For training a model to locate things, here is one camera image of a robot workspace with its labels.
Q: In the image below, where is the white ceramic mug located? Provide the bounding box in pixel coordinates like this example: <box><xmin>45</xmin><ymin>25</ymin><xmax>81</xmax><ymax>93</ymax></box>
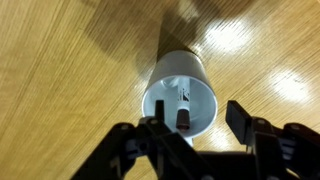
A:
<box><xmin>141</xmin><ymin>50</ymin><xmax>218</xmax><ymax>146</ymax></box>

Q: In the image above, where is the white marker with dark cap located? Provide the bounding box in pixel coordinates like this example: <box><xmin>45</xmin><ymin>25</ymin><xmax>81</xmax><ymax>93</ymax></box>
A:
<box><xmin>176</xmin><ymin>77</ymin><xmax>190</xmax><ymax>131</ymax></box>

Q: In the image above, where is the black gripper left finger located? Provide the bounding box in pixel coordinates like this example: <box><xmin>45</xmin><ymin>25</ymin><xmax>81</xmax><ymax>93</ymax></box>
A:
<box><xmin>140</xmin><ymin>100</ymin><xmax>214</xmax><ymax>180</ymax></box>

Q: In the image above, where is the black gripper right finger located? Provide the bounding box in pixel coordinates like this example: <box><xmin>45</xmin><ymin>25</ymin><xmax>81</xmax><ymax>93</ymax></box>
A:
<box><xmin>225</xmin><ymin>100</ymin><xmax>320</xmax><ymax>180</ymax></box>

